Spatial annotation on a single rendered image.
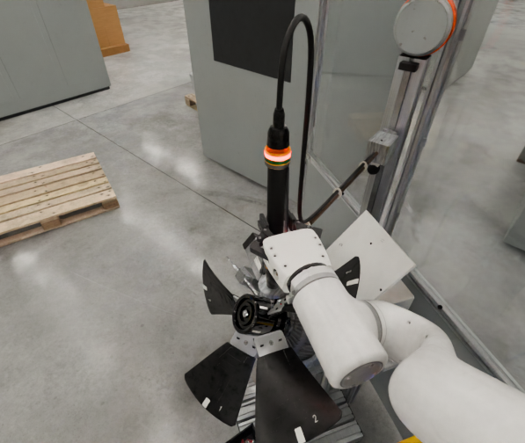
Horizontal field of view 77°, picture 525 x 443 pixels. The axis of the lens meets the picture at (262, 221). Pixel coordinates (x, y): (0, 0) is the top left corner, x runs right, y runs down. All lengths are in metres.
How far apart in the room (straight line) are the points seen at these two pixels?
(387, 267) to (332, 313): 0.63
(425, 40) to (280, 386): 1.02
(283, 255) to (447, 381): 0.30
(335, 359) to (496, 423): 0.18
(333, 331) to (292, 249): 0.17
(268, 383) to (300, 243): 0.50
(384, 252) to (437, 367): 0.75
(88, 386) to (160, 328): 0.52
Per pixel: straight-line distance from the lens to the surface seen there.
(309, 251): 0.56
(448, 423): 0.37
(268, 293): 0.78
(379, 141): 1.15
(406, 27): 1.15
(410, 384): 0.38
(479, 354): 1.43
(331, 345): 0.46
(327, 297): 0.49
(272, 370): 0.98
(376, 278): 1.09
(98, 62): 6.53
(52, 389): 2.57
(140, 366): 2.43
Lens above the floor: 2.08
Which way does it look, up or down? 41 degrees down
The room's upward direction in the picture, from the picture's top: straight up
